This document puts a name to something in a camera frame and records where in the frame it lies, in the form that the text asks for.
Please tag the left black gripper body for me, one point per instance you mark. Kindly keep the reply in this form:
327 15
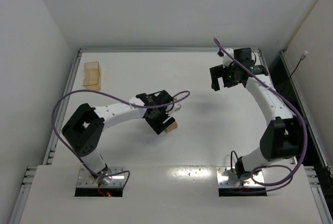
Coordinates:
161 122

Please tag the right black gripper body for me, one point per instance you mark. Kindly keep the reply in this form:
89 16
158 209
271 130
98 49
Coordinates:
219 71

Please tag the wooden block stack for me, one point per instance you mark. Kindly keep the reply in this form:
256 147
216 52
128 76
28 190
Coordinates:
171 127

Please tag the amber transparent plastic container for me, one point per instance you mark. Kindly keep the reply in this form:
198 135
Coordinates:
92 79

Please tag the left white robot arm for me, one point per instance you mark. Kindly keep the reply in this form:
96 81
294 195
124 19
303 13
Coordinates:
84 128

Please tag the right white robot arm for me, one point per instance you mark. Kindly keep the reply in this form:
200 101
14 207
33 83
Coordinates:
283 137

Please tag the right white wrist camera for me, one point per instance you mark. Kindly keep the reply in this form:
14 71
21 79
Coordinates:
226 57

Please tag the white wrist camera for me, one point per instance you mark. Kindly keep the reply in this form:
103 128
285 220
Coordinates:
174 108
226 57

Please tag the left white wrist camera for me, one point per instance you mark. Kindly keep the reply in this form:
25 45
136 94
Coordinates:
174 108

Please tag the black wall cable white plug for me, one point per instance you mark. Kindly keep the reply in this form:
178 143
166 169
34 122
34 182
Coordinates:
302 57

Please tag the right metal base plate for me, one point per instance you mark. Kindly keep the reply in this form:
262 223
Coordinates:
228 180

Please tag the metal base plate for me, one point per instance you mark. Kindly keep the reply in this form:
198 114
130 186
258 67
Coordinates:
228 180
86 180

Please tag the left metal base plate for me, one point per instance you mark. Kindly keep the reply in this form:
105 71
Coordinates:
86 180

